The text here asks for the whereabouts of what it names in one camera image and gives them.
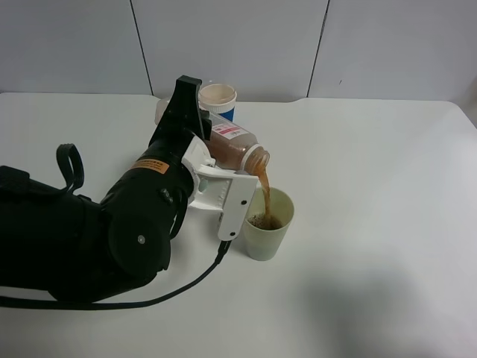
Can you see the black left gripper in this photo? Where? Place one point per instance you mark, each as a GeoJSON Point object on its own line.
{"type": "Point", "coordinates": [182, 130]}

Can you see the clear bottle with pink label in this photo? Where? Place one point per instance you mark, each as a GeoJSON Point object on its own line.
{"type": "Point", "coordinates": [235, 148]}

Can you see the pale green plastic cup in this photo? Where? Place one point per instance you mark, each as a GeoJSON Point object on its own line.
{"type": "Point", "coordinates": [262, 244]}

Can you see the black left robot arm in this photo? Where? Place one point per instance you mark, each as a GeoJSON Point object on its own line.
{"type": "Point", "coordinates": [78, 250]}

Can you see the blue sleeved paper cup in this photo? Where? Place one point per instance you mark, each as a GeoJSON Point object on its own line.
{"type": "Point", "coordinates": [219, 99]}

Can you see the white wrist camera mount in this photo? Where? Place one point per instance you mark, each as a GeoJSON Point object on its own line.
{"type": "Point", "coordinates": [218, 190]}

